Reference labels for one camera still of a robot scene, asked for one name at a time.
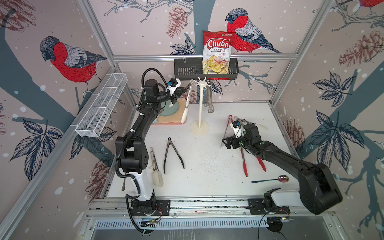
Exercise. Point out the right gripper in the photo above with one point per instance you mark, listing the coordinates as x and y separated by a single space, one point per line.
233 139

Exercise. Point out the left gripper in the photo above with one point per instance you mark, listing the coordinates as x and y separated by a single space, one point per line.
174 97

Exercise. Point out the all steel slotted tongs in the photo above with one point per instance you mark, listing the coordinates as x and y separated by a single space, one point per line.
209 102

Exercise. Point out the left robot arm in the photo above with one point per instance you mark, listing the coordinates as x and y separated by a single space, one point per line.
132 153

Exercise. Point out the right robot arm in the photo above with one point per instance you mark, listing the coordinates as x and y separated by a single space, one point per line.
318 190

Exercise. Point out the red tipped steel tongs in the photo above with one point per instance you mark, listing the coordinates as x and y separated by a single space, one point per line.
245 165

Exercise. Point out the cream utensil rack stand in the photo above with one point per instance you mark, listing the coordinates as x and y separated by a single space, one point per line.
199 127

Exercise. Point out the light green plate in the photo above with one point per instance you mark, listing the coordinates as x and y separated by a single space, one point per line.
168 108

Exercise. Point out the orange cutting board mat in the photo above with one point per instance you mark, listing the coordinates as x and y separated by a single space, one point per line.
174 119

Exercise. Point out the Chuba cassava chips bag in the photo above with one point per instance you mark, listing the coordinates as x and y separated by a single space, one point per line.
217 52

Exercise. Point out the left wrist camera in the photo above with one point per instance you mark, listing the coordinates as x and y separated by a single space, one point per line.
172 85

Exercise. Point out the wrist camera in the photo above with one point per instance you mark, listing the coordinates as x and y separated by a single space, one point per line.
172 85
237 127

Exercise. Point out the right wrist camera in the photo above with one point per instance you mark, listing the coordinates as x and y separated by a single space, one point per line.
237 127

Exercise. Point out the dark wall basket shelf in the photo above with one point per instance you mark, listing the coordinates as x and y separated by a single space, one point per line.
192 69

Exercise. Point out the thin red handled tongs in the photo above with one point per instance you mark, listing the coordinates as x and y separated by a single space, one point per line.
229 122

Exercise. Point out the iridescent spoon dark handle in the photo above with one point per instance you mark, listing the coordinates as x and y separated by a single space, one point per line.
281 178

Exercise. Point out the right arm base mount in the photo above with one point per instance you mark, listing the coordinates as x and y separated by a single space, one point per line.
256 207

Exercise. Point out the white wire mesh shelf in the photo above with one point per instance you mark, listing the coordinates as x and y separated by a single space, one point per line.
98 113

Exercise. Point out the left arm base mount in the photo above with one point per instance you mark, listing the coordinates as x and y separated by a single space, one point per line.
150 208

